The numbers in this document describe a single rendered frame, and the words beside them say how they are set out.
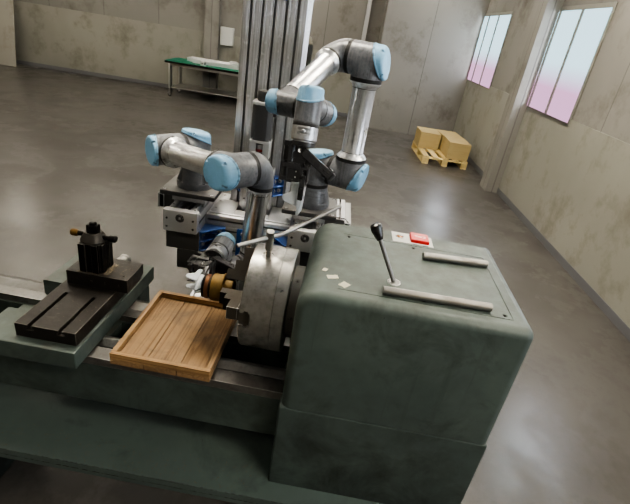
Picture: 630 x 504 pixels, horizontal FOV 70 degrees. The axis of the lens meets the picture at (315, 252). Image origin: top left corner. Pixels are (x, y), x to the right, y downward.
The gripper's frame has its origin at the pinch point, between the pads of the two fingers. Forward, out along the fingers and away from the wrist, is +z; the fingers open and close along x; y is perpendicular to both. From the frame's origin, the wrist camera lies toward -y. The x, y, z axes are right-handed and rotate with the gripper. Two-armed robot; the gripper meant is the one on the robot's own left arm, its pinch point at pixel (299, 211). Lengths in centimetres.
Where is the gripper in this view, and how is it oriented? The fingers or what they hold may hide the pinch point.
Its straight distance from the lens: 134.6
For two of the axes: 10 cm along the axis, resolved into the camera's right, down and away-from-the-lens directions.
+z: -1.7, 9.6, 2.1
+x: -0.7, 2.0, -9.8
